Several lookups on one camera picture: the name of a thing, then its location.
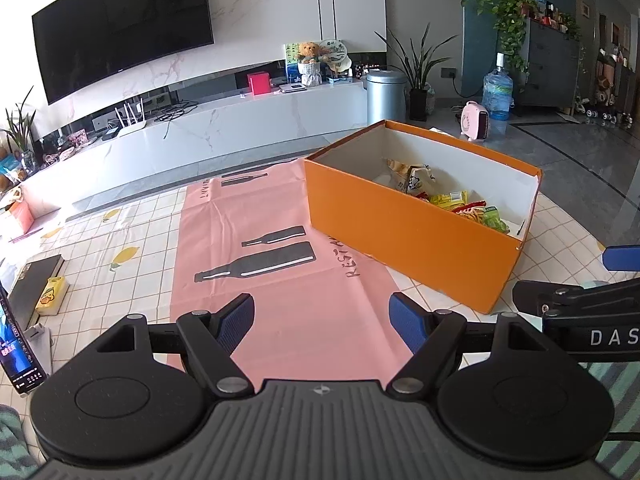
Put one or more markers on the orange cardboard box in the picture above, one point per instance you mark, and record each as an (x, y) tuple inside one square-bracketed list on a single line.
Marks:
[(400, 240)]

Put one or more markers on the smartphone with lit screen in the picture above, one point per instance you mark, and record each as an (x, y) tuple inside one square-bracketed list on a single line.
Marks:
[(20, 350)]

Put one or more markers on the hanging green ivy plant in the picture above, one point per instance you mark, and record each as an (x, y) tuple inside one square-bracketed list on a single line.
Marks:
[(510, 15)]

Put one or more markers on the blue water jug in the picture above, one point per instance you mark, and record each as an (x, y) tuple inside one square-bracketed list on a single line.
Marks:
[(497, 92)]

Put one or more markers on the black flat book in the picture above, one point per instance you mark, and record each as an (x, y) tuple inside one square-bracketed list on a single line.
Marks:
[(37, 285)]

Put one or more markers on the pink square box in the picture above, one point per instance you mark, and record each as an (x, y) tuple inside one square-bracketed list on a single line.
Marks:
[(258, 84)]

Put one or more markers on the person's teal striped clothing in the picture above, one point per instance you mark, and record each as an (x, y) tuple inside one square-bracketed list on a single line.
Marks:
[(7, 445)]

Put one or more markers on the blue green picture card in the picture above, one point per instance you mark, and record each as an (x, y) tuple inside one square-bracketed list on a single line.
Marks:
[(291, 65)]

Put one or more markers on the round paper fan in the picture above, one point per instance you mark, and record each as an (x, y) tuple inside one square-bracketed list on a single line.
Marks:
[(334, 52)]

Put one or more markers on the green pea snack bag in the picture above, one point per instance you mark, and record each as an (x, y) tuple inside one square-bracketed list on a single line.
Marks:
[(495, 220)]

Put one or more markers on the row of shoes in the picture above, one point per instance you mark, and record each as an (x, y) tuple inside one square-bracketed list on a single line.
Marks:
[(605, 110)]

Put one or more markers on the assorted small bottles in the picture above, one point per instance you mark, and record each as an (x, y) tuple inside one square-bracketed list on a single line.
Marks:
[(555, 15)]

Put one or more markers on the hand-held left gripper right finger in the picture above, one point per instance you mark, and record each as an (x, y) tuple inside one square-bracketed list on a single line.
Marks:
[(407, 322)]

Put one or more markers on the tall leafy potted plant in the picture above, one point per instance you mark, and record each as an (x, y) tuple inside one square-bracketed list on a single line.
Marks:
[(417, 102)]

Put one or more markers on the blue snack packet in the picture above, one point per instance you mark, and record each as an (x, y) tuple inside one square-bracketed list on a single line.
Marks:
[(9, 165)]

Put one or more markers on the white phone stand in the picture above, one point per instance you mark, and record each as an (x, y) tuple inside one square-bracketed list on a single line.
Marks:
[(40, 340)]

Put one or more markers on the white marble television cabinet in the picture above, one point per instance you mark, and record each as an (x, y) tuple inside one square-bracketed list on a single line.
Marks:
[(200, 145)]

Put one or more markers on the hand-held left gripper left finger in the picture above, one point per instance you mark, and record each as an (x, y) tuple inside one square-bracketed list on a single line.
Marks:
[(235, 320)]

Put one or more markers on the white wifi router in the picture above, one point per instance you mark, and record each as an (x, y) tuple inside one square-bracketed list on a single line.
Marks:
[(132, 125)]

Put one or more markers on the yellow white chips bag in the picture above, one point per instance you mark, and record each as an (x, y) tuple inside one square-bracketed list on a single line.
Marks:
[(412, 177)]

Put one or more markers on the black flat screen television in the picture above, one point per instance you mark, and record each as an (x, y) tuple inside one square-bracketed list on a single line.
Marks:
[(125, 30)]

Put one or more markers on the pink printed table mat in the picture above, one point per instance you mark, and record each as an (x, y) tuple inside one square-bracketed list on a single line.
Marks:
[(280, 310)]

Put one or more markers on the dark grey cabinet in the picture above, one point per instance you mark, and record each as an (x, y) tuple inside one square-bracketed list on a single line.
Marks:
[(550, 70)]

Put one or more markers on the yellow snack packet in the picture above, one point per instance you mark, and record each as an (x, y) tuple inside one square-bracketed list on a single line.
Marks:
[(447, 199)]

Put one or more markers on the wall power outlet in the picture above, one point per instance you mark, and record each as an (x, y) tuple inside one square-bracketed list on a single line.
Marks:
[(448, 73)]

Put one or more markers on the brown teddy bear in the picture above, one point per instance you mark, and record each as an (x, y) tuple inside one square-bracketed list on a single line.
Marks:
[(309, 51)]

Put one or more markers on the pink photo frame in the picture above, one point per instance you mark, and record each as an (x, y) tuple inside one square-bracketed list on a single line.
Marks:
[(78, 138)]

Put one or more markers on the dark wooden shelf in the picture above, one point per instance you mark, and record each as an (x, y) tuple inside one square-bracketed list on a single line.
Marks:
[(620, 60)]

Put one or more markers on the green plant in glass vase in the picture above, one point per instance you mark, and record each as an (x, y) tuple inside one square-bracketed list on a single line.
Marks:
[(20, 135)]

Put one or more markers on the small dark bottles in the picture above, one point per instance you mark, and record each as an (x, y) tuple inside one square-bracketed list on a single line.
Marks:
[(361, 71)]

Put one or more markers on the open white pink carton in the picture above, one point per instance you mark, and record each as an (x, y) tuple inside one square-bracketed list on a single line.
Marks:
[(17, 215)]

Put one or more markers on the pink space heater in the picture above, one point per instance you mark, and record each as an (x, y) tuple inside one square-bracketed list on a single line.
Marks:
[(475, 121)]

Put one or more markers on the checked lemon print tablecloth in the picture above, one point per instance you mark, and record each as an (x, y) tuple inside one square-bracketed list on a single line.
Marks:
[(125, 280)]

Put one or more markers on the orange red snack sticks bag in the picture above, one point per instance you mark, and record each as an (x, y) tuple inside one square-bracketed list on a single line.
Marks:
[(470, 212)]

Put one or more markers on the white flat scale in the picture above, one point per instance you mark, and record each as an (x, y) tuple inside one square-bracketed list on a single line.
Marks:
[(292, 88)]

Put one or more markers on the silver trash bin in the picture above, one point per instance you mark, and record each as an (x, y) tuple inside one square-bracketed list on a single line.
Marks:
[(386, 100)]

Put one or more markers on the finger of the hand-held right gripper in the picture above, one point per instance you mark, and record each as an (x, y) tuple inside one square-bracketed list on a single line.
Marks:
[(622, 257), (530, 295)]

